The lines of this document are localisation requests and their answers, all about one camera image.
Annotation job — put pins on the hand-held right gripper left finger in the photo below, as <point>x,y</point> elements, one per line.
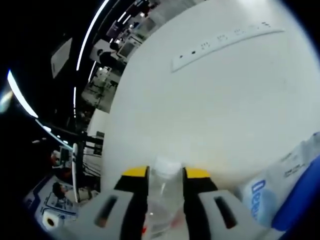
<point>130,200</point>

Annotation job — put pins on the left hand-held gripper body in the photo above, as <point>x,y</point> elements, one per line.
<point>51,221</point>

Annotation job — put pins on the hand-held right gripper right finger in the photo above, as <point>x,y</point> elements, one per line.
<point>200,200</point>

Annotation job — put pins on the clear water bottle item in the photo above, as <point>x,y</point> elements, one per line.
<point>166,190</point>

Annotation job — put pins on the blue-lid wet wipes pack item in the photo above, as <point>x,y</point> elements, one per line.
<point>287,180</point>

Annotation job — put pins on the white-framed monitor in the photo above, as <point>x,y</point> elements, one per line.
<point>75,172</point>

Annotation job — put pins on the white ceiling light strip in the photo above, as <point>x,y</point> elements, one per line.
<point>74,101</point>
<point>21,95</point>

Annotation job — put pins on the white power strip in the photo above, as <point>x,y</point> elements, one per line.
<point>200,56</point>

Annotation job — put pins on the ceiling air conditioner panel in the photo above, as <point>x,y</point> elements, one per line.
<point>61,58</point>

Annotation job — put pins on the long curved ceiling light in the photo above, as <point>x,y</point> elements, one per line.
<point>90,32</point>

